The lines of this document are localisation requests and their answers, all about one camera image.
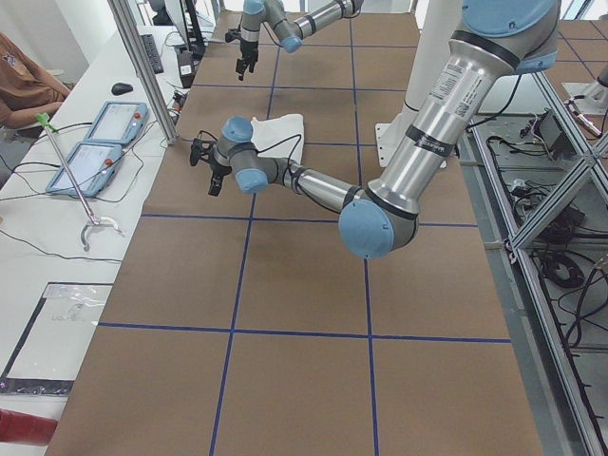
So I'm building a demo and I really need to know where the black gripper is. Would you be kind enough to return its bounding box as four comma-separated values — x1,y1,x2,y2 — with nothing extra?
189,138,232,197
224,28,259,81

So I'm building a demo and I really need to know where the white long-sleeve text shirt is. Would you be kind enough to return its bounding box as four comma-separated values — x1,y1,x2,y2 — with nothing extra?
251,114,304,163

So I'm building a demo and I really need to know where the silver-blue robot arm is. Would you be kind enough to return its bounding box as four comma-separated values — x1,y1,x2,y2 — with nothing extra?
225,0,363,81
190,1,561,258

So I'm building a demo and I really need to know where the black box with label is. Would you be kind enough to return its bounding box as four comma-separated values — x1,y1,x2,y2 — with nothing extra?
177,49,196,88

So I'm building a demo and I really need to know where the black keyboard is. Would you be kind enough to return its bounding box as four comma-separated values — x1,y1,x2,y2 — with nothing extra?
141,34,163,74

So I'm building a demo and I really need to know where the upper blue teach pendant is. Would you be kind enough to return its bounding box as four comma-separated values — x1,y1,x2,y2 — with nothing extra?
85,101,148,145

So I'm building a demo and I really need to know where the blue teach pendant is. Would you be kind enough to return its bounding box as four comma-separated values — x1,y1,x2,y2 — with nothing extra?
46,142,123,198
85,101,148,145

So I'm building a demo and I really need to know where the lower blue teach pendant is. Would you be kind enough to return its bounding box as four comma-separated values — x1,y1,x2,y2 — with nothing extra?
46,142,123,198

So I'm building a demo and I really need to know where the black computer mouse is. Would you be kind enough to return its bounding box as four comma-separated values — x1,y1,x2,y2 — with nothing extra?
111,83,133,96

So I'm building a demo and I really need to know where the person in brown shirt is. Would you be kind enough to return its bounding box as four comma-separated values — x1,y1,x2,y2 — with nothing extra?
1,33,70,129

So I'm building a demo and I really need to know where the clear plastic bag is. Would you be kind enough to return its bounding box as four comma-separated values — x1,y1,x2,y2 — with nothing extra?
1,282,112,397

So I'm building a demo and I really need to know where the grey electronics box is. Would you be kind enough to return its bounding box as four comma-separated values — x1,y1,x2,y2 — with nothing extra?
533,109,575,160

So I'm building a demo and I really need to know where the red cylinder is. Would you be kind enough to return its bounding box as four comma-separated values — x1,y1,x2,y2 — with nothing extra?
1,408,58,446

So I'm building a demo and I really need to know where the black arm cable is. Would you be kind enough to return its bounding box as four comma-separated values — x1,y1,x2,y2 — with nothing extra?
197,130,305,165

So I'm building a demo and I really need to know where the grey aluminium frame post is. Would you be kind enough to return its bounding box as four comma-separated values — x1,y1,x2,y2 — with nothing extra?
107,0,178,145

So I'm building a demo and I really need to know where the green-handled reacher grabber tool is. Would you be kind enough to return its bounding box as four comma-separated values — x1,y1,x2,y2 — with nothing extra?
35,113,124,252

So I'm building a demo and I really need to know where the aluminium frame rail structure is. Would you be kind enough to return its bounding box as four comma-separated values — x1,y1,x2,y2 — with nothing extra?
460,61,607,455

